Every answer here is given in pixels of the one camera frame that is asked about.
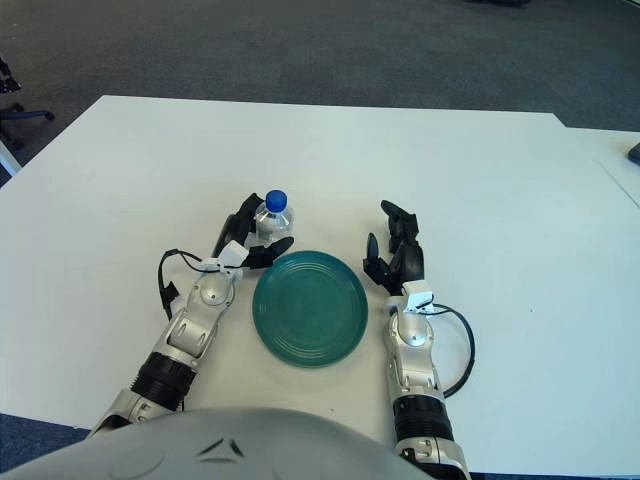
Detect black office chair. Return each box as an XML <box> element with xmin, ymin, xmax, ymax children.
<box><xmin>0</xmin><ymin>54</ymin><xmax>55</xmax><ymax>146</ymax></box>

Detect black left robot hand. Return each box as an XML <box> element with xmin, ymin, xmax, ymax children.
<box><xmin>212</xmin><ymin>191</ymin><xmax>295</xmax><ymax>271</ymax></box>

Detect green ribbed plate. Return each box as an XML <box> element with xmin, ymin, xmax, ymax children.
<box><xmin>252</xmin><ymin>250</ymin><xmax>370</xmax><ymax>370</ymax></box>

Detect clear bottle with blue cap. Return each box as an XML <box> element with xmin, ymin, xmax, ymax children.
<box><xmin>253</xmin><ymin>189</ymin><xmax>296</xmax><ymax>246</ymax></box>

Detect white adjacent table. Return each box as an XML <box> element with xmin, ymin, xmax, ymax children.
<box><xmin>564</xmin><ymin>127</ymin><xmax>640</xmax><ymax>209</ymax></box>

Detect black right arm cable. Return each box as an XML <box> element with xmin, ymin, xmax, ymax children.
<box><xmin>424</xmin><ymin>302</ymin><xmax>476</xmax><ymax>399</ymax></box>

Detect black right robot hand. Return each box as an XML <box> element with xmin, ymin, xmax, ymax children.
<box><xmin>363</xmin><ymin>199</ymin><xmax>426</xmax><ymax>296</ymax></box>

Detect grey robot torso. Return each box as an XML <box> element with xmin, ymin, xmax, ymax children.
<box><xmin>0</xmin><ymin>407</ymin><xmax>436</xmax><ymax>480</ymax></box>

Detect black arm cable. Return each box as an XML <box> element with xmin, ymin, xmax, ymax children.
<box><xmin>424</xmin><ymin>302</ymin><xmax>476</xmax><ymax>399</ymax></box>
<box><xmin>158</xmin><ymin>248</ymin><xmax>224</xmax><ymax>321</ymax></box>

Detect white side table leg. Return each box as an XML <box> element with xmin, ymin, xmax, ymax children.
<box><xmin>0</xmin><ymin>134</ymin><xmax>21</xmax><ymax>179</ymax></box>

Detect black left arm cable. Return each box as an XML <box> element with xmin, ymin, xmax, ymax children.
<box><xmin>158</xmin><ymin>248</ymin><xmax>224</xmax><ymax>321</ymax></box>

